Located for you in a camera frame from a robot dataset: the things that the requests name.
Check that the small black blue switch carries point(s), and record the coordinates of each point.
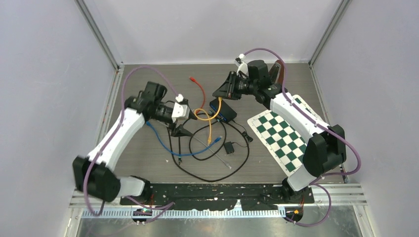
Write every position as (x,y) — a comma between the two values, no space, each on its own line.
(226,113)

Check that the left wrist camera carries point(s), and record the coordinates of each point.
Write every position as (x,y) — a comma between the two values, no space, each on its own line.
(181,108)

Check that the black power adapter with cord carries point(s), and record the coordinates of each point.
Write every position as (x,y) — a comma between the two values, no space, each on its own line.
(229,145)

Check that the green white chessboard mat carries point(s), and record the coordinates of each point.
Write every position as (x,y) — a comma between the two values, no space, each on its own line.
(283,142)

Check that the black ethernet cable teal boot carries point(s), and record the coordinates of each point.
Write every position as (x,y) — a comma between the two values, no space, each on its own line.
(214,153)

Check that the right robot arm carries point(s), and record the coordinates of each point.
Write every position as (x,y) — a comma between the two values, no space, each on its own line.
(324,144)

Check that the brown metronome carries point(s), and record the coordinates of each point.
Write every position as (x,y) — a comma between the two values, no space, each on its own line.
(277,72)

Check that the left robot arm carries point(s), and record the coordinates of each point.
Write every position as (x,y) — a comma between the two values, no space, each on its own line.
(94,174)

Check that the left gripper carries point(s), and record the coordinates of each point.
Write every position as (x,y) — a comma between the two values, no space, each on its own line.
(180,131)

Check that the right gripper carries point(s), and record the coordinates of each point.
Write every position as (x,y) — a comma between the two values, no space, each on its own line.
(227,89)

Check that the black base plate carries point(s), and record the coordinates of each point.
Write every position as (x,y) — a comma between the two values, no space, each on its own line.
(218,197)

